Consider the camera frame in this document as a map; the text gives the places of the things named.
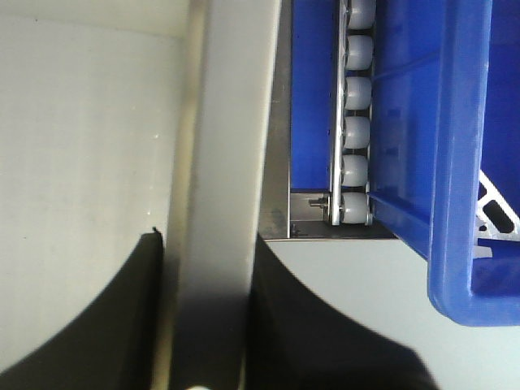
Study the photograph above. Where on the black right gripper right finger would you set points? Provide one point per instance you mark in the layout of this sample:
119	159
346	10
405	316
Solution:
295	340

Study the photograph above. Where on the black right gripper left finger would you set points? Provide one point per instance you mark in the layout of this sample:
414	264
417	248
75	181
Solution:
109	345

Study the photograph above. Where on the white plastic tote bin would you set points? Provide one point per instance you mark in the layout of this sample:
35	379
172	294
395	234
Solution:
118	117

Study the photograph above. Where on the blue bin beside track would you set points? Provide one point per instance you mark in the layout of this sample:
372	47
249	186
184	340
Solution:
445	105

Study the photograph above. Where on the right roller track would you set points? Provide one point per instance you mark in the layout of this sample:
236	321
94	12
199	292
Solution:
353	52

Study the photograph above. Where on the aluminium frame profile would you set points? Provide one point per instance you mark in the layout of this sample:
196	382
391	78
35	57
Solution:
495	219

